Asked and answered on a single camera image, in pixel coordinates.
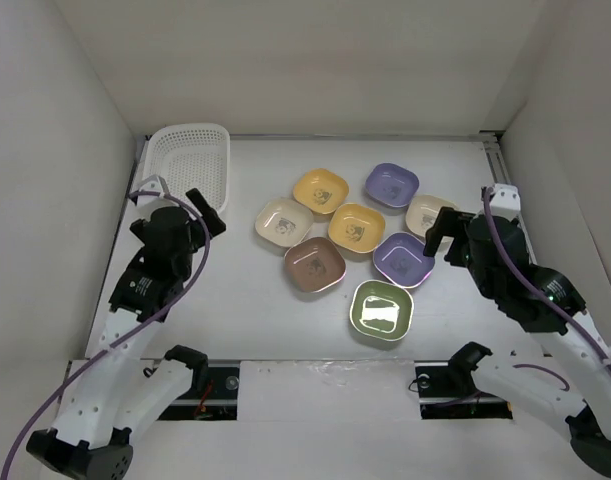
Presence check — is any green plate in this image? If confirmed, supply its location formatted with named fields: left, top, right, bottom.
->
left=349, top=280, right=414, bottom=342

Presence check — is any brown plate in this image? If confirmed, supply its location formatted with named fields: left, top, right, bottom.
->
left=284, top=237, right=346, bottom=293

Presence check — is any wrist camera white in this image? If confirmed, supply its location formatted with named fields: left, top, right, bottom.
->
left=481, top=183, right=521, bottom=221
left=128, top=175, right=170, bottom=214

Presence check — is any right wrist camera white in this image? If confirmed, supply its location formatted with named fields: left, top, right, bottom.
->
left=481, top=183, right=521, bottom=221

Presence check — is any aluminium rail right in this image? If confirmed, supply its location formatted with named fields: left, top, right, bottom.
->
left=479, top=130, right=536, bottom=261

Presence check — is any cream plate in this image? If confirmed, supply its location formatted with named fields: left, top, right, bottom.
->
left=405, top=194, right=459, bottom=239
left=254, top=197, right=314, bottom=248

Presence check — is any purple plate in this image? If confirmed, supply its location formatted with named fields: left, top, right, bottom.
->
left=373, top=232, right=435, bottom=289
left=365, top=163, right=420, bottom=208

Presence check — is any purple plate front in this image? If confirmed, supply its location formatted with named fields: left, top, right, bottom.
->
left=373, top=232, right=435, bottom=289

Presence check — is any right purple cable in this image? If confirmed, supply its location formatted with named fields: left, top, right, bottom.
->
left=482, top=187, right=611, bottom=394

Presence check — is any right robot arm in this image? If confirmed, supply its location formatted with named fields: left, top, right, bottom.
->
left=424, top=207, right=611, bottom=479

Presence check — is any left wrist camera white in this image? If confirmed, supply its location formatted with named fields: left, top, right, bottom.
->
left=128, top=175, right=170, bottom=214

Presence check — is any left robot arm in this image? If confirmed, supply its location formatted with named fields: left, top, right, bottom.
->
left=26, top=188, right=226, bottom=479

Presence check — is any yellow plate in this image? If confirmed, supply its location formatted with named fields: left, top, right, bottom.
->
left=292, top=168, right=349, bottom=215
left=328, top=203, right=386, bottom=254

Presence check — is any white perforated plastic bin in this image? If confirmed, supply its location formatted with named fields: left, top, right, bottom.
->
left=141, top=123, right=230, bottom=214

